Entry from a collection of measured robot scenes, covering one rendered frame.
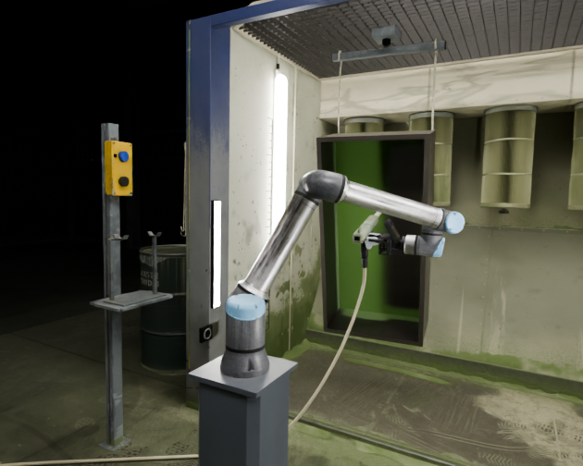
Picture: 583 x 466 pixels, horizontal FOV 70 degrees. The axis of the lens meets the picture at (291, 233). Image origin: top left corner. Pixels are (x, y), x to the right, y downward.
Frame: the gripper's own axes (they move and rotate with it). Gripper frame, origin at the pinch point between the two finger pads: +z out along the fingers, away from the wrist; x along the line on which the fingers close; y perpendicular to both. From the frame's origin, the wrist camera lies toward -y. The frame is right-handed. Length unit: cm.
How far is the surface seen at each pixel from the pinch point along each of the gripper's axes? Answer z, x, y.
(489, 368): -69, 85, 126
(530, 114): -79, 161, -38
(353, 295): 22, 62, 71
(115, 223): 114, -41, -11
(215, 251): 86, 0, 18
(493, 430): -70, 17, 116
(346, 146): 28, 71, -30
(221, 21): 86, 33, -103
